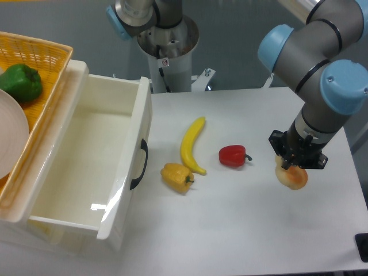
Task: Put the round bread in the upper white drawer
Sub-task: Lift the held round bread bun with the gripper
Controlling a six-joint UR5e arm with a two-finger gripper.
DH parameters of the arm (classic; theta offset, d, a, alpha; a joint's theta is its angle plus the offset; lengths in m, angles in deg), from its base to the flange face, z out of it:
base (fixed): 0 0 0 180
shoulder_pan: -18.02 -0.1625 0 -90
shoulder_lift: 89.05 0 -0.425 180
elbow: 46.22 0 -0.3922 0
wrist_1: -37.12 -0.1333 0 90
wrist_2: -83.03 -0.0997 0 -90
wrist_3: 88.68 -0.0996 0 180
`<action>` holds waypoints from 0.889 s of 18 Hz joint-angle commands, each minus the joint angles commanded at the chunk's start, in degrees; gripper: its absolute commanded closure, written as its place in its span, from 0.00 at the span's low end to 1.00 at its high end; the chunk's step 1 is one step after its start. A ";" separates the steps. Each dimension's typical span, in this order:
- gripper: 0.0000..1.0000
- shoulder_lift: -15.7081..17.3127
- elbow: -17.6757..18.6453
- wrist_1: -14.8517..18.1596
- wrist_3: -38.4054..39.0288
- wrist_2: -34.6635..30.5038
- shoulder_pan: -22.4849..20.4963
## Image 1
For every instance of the yellow woven basket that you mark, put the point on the yellow woven basket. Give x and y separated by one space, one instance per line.
50 60

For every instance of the black drawer handle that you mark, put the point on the black drawer handle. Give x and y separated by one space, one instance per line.
140 164

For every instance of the green bell pepper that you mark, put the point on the green bell pepper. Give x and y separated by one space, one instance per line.
22 82

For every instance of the yellow banana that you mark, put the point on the yellow banana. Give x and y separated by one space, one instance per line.
187 144

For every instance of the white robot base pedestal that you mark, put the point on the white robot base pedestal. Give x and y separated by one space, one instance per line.
169 54

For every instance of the white plate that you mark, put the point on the white plate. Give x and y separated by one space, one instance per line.
14 132

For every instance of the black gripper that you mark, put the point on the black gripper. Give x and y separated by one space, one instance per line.
297 151

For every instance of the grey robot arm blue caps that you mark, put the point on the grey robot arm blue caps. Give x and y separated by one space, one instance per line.
305 59

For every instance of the black object at table edge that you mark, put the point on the black object at table edge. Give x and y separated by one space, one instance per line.
361 240

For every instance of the yellow bell pepper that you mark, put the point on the yellow bell pepper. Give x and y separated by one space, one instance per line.
178 177

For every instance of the red bell pepper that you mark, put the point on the red bell pepper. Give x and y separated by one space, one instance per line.
233 156

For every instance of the upper white drawer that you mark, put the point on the upper white drawer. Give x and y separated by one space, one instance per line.
85 191

